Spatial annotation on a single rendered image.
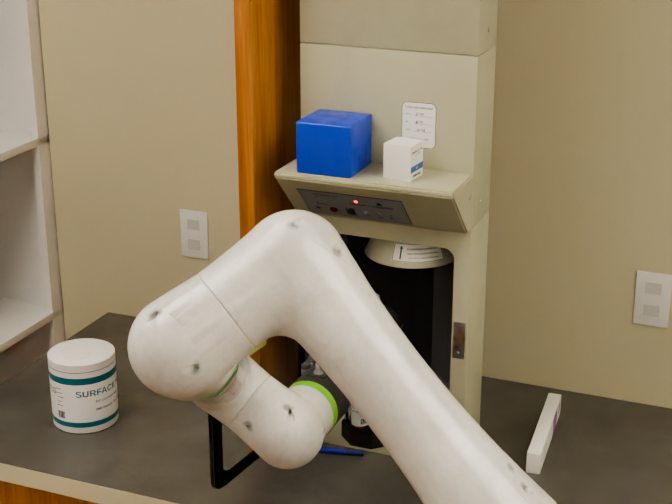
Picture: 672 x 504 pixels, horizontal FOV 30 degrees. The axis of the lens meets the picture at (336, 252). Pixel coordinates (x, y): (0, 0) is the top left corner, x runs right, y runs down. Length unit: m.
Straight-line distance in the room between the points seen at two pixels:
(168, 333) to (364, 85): 0.86
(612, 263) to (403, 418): 1.24
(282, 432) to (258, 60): 0.67
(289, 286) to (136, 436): 1.12
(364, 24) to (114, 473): 0.93
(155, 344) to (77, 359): 1.06
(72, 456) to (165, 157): 0.78
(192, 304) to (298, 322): 0.12
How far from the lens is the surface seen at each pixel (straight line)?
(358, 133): 2.11
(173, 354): 1.42
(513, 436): 2.49
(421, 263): 2.25
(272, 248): 1.43
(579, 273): 2.61
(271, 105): 2.23
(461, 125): 2.12
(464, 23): 2.09
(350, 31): 2.16
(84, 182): 3.03
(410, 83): 2.13
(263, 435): 1.85
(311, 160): 2.11
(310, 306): 1.42
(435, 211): 2.09
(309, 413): 1.86
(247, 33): 2.13
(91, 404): 2.49
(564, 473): 2.38
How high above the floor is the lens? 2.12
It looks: 20 degrees down
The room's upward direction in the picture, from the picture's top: straight up
